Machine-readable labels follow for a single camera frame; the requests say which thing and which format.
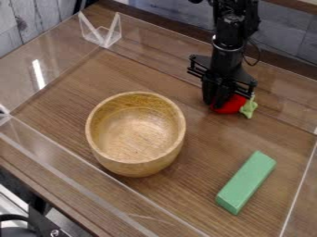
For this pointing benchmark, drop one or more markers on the red plush fruit green leaves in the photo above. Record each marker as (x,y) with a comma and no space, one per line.
(239,105)

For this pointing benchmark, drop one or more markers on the green rectangular block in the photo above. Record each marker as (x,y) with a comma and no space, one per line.
(245,182)

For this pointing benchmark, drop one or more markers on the black metal bracket with cable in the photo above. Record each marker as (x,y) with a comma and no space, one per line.
(30,223)

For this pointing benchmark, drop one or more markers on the clear acrylic tray enclosure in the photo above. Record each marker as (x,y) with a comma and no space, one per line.
(101,54)

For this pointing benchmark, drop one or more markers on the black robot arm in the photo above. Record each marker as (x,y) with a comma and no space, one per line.
(236,23)

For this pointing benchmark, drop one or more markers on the wooden bowl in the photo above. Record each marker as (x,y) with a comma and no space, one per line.
(136,133)

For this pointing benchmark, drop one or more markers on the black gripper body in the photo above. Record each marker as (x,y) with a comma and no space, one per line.
(237,77)

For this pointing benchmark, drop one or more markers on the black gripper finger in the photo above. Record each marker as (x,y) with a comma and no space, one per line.
(224,93)
(209,90)

